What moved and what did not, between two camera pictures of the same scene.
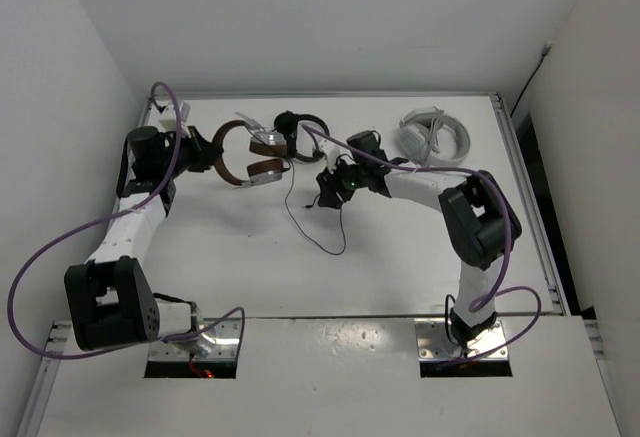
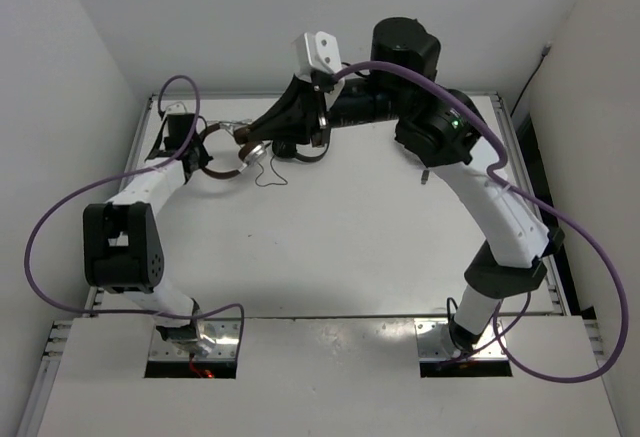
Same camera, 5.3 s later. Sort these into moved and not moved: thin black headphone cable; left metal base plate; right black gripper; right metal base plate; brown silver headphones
Moved: thin black headphone cable; brown silver headphones; right black gripper
Not moved: right metal base plate; left metal base plate
